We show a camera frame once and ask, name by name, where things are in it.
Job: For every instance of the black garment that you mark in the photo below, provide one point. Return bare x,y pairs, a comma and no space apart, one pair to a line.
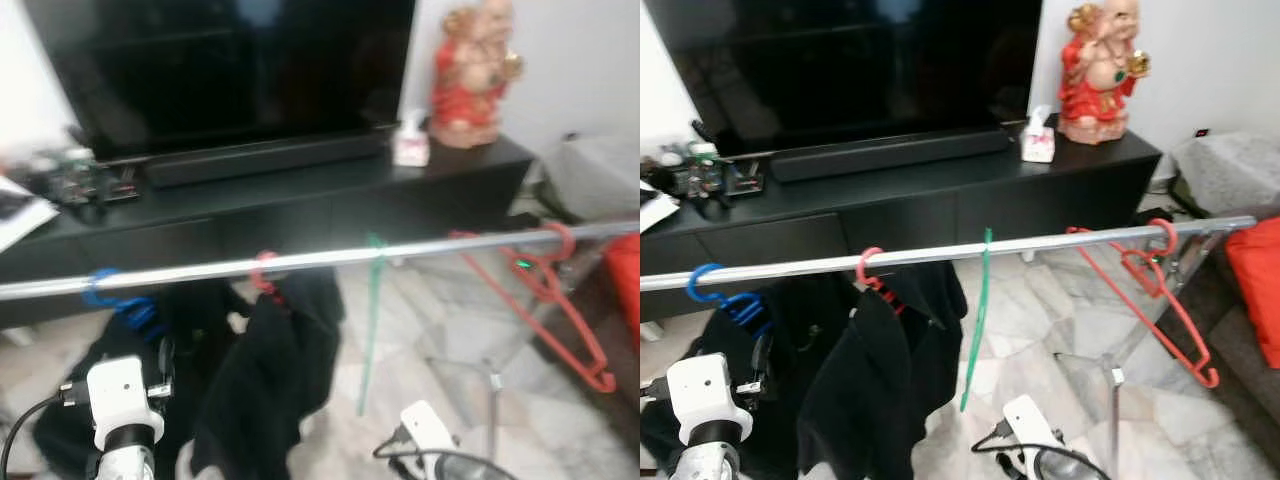
200,335
290,370
890,380
810,330

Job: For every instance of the blue plastic hanger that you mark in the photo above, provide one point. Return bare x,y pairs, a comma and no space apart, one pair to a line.
140,312
745,308

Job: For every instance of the green plastic hanger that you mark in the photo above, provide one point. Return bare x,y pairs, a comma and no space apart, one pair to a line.
371,320
976,320

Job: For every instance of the pink plastic hanger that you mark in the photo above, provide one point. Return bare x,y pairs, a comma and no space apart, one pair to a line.
256,270
860,266

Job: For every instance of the red plastic hanger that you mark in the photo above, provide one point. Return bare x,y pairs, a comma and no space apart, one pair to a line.
1208,377
603,380

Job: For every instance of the red cushion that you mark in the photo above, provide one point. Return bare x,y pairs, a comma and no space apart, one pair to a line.
625,285
1258,290

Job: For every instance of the silver clothes rack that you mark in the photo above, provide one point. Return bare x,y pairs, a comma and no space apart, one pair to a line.
1030,243
300,261

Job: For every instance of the white paper sheet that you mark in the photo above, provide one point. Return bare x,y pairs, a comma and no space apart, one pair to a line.
20,215
655,212

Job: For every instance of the black green electronics kit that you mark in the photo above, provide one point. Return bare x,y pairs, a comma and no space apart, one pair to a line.
85,180
710,175

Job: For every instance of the black TV cabinet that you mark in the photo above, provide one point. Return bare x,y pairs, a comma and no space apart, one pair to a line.
300,205
900,200

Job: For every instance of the black soundbar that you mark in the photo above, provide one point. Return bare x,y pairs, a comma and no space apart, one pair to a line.
890,153
260,158

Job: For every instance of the grey blanket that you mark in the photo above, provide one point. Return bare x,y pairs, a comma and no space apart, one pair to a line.
1225,170
595,175

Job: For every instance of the black flat television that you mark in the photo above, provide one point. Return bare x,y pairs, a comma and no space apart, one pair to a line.
230,70
860,70

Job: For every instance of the white pink tissue box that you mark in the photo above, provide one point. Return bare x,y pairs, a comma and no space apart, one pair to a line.
410,148
1038,145

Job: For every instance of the red laughing Buddha statue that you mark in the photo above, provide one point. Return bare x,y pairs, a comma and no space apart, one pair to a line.
1095,90
470,100

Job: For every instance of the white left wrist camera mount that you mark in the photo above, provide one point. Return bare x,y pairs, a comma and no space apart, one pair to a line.
120,390
705,390

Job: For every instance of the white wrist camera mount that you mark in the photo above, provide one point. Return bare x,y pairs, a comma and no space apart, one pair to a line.
428,425
1030,420
120,390
705,390

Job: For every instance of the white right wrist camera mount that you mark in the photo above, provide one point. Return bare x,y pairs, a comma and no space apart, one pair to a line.
428,425
1030,420

